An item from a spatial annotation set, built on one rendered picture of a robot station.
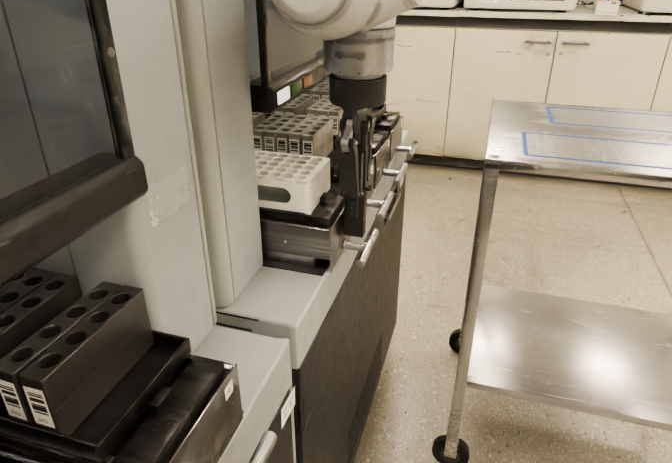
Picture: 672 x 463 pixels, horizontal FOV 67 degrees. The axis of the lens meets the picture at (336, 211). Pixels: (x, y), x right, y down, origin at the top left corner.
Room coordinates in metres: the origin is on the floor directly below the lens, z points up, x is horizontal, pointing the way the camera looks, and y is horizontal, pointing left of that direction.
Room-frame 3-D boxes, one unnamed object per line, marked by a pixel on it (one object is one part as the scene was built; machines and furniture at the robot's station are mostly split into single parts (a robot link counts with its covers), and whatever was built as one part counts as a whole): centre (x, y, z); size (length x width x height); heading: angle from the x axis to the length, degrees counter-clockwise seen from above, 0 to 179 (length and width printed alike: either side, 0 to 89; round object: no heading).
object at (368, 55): (0.66, -0.03, 1.03); 0.09 x 0.09 x 0.06
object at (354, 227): (0.66, -0.03, 0.80); 0.03 x 0.01 x 0.07; 73
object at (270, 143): (0.86, 0.10, 0.85); 0.12 x 0.02 x 0.06; 163
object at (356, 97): (0.66, -0.03, 0.96); 0.08 x 0.07 x 0.09; 163
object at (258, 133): (0.87, 0.12, 0.85); 0.12 x 0.02 x 0.06; 164
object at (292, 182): (0.72, 0.16, 0.83); 0.30 x 0.10 x 0.06; 73
